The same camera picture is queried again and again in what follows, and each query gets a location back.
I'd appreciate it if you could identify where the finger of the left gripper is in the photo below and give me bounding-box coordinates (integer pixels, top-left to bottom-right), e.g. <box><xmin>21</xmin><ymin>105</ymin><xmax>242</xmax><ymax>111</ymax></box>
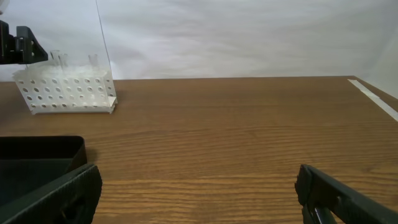
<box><xmin>15</xmin><ymin>26</ymin><xmax>49</xmax><ymax>65</ymax></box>

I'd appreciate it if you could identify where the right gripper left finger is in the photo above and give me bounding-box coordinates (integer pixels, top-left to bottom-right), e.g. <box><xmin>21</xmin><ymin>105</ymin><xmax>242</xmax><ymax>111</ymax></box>
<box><xmin>0</xmin><ymin>164</ymin><xmax>103</xmax><ymax>224</ymax></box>

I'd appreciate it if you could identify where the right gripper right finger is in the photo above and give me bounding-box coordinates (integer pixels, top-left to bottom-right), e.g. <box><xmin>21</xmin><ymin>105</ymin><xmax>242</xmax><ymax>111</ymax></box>
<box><xmin>294</xmin><ymin>164</ymin><xmax>398</xmax><ymax>224</ymax></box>

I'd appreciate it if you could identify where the clear test tube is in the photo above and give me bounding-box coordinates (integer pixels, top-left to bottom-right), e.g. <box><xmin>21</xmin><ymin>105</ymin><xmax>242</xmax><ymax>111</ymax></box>
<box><xmin>16</xmin><ymin>35</ymin><xmax>29</xmax><ymax>70</ymax></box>
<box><xmin>50</xmin><ymin>49</ymin><xmax>61</xmax><ymax>67</ymax></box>
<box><xmin>58</xmin><ymin>53</ymin><xmax>70</xmax><ymax>69</ymax></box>
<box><xmin>88</xmin><ymin>54</ymin><xmax>100</xmax><ymax>70</ymax></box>

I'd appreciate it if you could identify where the black tray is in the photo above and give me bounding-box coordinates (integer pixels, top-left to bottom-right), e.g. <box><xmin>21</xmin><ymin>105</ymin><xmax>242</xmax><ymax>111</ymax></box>
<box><xmin>0</xmin><ymin>135</ymin><xmax>88</xmax><ymax>208</ymax></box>

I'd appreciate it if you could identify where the white test tube rack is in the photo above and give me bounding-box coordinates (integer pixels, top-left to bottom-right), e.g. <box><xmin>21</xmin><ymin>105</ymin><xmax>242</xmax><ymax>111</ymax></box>
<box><xmin>12</xmin><ymin>64</ymin><xmax>118</xmax><ymax>115</ymax></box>

